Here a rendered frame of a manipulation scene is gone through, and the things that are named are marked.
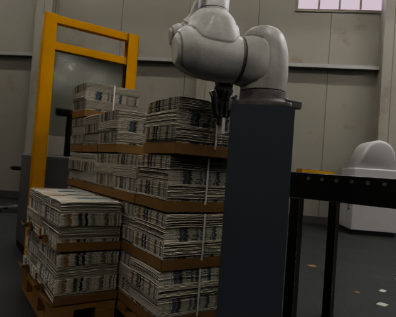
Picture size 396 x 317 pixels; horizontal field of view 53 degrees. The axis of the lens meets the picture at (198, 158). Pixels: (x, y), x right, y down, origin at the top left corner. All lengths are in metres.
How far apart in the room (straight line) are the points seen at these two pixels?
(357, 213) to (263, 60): 4.90
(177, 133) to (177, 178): 0.19
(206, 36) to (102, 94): 1.54
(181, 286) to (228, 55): 0.93
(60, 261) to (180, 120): 0.82
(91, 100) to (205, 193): 1.27
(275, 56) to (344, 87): 5.75
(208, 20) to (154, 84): 5.81
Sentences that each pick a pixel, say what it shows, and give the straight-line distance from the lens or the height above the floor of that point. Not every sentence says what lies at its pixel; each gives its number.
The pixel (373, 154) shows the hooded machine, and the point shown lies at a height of 1.15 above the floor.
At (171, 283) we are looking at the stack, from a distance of 1.64.
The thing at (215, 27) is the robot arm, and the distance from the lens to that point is 1.26.
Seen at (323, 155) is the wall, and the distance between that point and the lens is 6.85.
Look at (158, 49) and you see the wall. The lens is 7.19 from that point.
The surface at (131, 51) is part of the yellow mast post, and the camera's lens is 3.41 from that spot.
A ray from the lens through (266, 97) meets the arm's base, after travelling 1.29.
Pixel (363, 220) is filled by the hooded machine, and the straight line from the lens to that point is 6.10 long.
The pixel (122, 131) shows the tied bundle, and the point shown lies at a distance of 2.08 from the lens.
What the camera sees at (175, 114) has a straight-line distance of 1.54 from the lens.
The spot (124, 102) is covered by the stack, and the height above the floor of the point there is 1.19.
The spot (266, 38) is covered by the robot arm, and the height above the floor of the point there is 1.22.
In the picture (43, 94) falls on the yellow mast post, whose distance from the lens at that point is 3.14.
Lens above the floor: 0.79
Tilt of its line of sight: 1 degrees up
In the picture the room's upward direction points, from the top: 4 degrees clockwise
